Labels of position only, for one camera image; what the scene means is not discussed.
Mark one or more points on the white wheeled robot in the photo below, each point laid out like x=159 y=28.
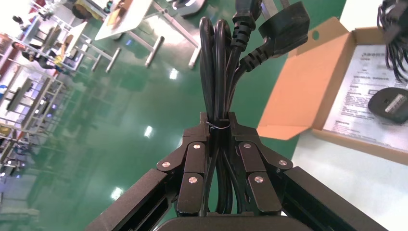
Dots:
x=191 y=8

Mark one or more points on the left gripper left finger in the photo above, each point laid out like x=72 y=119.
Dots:
x=194 y=159

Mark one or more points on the orange carton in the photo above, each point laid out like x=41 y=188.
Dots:
x=119 y=14

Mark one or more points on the white table leg frame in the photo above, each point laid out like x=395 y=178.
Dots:
x=140 y=12

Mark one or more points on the white printed manual sheet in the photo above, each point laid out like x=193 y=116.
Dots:
x=357 y=105

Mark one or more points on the white frame table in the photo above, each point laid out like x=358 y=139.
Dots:
x=76 y=35

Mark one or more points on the black round power adapter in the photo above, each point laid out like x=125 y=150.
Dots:
x=385 y=108

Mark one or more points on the brown cardboard box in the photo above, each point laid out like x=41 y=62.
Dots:
x=296 y=95

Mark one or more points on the metal shelf rack with equipment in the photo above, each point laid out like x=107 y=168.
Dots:
x=19 y=95

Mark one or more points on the person in dark clothes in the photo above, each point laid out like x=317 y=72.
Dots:
x=44 y=63

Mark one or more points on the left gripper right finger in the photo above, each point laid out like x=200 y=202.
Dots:
x=251 y=159

